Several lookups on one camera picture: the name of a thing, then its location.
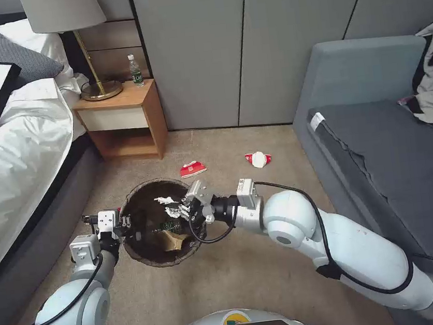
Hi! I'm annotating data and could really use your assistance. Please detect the dark grey bed base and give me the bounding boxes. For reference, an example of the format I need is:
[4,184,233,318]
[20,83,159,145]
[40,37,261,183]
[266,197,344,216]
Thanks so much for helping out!
[0,135,122,325]

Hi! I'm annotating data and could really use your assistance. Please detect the grey lamp shade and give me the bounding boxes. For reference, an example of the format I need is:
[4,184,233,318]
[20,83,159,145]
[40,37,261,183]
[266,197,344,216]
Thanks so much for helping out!
[19,0,108,38]

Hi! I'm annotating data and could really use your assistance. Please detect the wooden headboard panel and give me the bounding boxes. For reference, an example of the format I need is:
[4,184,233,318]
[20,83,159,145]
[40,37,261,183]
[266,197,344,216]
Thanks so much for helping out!
[62,17,153,91]

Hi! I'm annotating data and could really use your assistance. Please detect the white paper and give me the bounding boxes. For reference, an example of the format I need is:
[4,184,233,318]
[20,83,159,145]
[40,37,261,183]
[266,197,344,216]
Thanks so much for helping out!
[153,193,186,221]

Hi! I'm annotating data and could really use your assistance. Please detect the brass lamp stand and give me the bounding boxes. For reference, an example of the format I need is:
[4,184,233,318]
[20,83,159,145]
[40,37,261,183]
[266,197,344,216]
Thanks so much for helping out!
[73,25,125,103]

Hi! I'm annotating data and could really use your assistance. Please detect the crushed red white carton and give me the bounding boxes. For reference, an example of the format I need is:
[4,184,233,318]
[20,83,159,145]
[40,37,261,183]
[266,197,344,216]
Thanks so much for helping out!
[179,160,209,179]

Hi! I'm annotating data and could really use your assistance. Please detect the dark round trash bin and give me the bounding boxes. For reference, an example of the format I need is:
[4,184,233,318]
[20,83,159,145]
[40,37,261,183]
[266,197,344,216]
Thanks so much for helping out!
[115,174,214,274]

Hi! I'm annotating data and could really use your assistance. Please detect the white duvet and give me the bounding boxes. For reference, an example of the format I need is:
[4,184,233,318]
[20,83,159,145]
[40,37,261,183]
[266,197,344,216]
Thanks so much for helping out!
[0,73,104,271]

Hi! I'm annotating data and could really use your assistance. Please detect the grey wardrobe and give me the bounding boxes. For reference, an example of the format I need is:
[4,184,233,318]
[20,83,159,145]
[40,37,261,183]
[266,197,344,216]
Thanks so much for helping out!
[130,0,433,142]

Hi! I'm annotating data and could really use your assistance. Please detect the clear plastic water bottle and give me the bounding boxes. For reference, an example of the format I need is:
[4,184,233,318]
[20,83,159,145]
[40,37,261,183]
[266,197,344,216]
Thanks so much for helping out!
[126,53,147,89]

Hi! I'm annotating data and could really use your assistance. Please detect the brown cardboard scrap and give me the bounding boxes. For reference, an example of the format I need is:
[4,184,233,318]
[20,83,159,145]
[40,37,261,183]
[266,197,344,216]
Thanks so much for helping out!
[161,227,190,253]

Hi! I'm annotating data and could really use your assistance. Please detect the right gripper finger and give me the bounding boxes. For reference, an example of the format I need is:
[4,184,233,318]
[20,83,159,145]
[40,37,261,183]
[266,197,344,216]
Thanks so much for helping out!
[165,197,195,213]
[174,208,197,225]

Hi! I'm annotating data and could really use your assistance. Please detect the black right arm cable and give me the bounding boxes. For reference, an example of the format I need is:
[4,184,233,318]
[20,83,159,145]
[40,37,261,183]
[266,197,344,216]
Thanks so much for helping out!
[184,164,418,317]

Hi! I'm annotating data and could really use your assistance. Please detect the white cushion label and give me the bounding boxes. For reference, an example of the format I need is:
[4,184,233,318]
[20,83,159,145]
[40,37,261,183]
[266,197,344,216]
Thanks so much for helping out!
[309,111,326,132]

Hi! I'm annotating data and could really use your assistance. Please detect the dark grey sofa cushion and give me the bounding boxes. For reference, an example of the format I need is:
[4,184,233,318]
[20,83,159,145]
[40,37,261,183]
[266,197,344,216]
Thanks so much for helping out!
[305,92,433,288]

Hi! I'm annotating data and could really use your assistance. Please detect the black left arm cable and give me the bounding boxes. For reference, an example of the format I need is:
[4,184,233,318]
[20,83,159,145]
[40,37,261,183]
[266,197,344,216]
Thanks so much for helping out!
[19,252,112,325]

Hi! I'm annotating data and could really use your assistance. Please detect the wooden nightstand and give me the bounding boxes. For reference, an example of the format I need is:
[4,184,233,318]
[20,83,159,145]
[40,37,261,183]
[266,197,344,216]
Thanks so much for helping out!
[70,76,172,169]

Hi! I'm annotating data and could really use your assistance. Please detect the grey sofa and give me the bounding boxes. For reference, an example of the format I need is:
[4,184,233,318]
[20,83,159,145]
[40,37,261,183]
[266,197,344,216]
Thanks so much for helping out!
[283,30,433,325]

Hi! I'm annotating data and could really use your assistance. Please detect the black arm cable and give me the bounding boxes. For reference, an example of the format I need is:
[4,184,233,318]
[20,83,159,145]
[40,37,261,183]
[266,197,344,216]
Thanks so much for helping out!
[19,252,112,325]
[184,164,418,317]

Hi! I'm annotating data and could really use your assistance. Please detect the crushed red white cup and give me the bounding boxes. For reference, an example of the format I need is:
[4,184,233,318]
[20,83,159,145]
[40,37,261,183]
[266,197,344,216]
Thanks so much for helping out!
[243,149,274,171]

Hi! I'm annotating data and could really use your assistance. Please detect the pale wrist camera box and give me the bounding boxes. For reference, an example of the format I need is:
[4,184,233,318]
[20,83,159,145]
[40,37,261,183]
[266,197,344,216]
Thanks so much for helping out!
[183,178,213,210]
[95,207,123,236]

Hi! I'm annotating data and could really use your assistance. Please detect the white pillow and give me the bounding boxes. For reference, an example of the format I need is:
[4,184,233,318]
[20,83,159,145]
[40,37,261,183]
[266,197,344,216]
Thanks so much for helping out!
[0,13,76,91]

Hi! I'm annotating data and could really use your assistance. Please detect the grey pillow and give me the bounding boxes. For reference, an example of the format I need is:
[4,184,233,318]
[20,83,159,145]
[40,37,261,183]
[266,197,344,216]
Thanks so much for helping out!
[0,13,67,89]

